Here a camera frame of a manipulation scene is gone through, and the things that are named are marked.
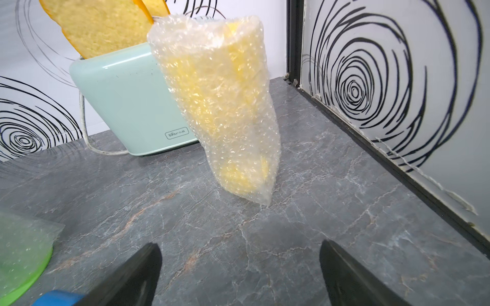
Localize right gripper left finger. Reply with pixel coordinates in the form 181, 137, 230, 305
76, 243, 162, 305

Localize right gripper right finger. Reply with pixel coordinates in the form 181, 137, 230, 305
319, 240, 410, 306

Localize blue tape dispenser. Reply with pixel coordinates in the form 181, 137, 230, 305
33, 290, 84, 306

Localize bubble wrap sheet stack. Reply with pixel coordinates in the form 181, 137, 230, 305
1, 209, 65, 297

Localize yellow plastic wine glass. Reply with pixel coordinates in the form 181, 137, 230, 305
164, 20, 273, 196

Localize green plastic wine glass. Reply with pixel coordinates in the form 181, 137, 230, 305
1, 247, 53, 306

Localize mint green toaster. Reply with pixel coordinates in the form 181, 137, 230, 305
70, 43, 197, 156

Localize front toast slice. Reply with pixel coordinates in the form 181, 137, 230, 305
40, 0, 153, 59

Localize white toaster cable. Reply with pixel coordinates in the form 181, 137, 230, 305
78, 91, 130, 156

